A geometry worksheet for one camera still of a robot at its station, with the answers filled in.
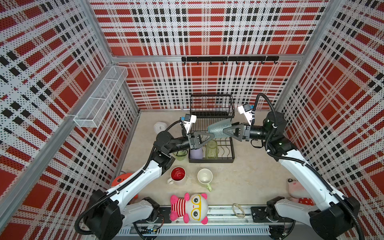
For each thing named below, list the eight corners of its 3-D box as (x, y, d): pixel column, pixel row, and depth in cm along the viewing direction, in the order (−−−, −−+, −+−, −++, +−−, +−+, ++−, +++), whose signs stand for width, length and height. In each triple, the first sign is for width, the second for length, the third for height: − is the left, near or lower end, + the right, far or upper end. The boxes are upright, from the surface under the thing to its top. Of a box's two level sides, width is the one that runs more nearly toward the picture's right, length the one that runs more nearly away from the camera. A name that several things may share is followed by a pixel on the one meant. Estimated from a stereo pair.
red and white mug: (169, 185, 85) (167, 180, 79) (171, 171, 90) (169, 166, 84) (185, 185, 85) (184, 180, 79) (186, 171, 90) (185, 166, 84)
